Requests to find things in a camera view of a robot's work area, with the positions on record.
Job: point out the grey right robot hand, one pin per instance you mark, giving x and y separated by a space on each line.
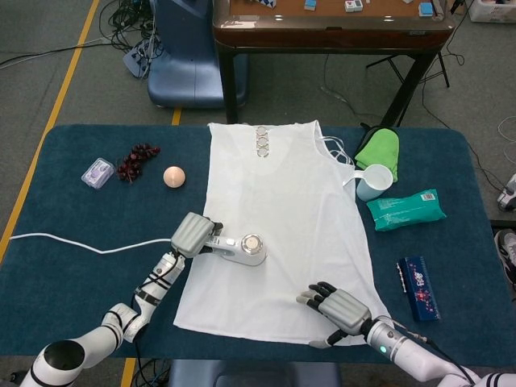
344 312

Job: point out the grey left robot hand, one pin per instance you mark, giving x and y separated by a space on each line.
191 235

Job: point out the white handheld garment steamer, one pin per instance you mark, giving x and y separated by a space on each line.
252 256

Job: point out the white sleeveless shirt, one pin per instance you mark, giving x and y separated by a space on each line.
282 201

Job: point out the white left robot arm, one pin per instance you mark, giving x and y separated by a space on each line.
157 286

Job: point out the pink ball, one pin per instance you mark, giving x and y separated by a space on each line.
174 176

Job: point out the dark blue patterned box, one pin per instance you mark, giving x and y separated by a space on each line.
419 288

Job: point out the dark red grape bunch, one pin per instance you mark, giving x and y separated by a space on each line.
133 163

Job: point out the clear plastic packet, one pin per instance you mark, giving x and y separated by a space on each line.
97 173

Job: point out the blue robot chassis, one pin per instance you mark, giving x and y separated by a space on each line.
250 375

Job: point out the teal wet wipes pack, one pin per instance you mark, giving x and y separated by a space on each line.
405 209

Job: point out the white plastic mug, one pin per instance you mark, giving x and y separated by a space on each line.
373 185

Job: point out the dark teal table cover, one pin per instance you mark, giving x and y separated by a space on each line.
60 209

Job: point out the blue chair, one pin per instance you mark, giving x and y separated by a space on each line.
181 72

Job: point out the green cloth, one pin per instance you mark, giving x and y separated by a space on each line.
379 147

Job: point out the black white sneaker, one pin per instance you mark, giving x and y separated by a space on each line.
507 258

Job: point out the blue power strip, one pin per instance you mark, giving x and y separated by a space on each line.
135 60

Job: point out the grey shoe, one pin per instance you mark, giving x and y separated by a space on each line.
507 197

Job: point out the brown mahjong table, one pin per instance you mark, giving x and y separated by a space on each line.
330 36

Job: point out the blue white snake puzzle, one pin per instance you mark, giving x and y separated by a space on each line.
262 2

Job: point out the white storage crate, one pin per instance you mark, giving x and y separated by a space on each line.
483 12

